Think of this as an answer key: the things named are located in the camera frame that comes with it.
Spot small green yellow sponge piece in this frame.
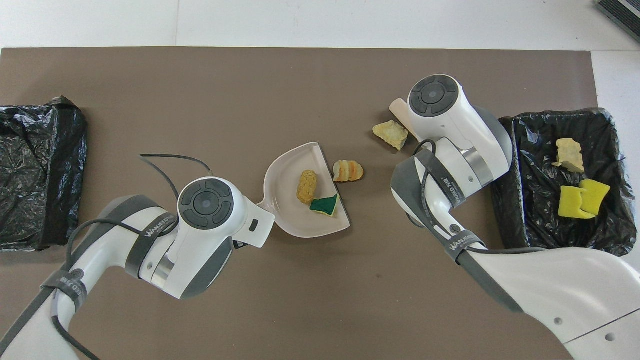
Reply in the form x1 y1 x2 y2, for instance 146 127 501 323
309 193 341 219

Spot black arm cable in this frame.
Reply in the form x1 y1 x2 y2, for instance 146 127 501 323
50 152 216 360
420 139 551 256

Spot beige hand brush black bristles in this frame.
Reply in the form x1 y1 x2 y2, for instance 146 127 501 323
389 98 418 138

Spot pale yellow chunky scrap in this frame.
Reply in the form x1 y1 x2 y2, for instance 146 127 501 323
372 119 409 151

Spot orange striped croissant-like scrap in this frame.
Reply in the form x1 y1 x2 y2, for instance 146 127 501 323
332 160 365 183

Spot pale yellow grey torn scrap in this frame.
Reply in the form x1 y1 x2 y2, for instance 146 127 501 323
552 138 586 174

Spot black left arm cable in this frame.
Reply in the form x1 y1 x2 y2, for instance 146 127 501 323
50 152 216 360

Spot notched yellow green sponge piece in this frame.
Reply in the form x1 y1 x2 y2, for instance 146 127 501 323
558 185 597 220

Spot plain yellow sponge piece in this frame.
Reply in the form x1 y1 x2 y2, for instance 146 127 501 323
579 179 612 216

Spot beige plastic dustpan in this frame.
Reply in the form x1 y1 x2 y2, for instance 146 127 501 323
256 142 351 239

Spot trash bin with black bag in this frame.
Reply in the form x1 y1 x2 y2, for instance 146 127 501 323
492 107 638 257
0 96 89 252

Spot dark grey ribbed object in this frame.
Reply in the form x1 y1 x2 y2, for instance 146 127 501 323
596 0 640 42

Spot brown table mat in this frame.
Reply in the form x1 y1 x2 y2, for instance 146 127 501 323
0 47 627 360

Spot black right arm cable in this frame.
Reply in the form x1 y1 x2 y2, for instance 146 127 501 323
420 139 551 256

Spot brown bread-like scrap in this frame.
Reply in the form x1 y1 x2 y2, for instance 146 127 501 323
296 169 319 205

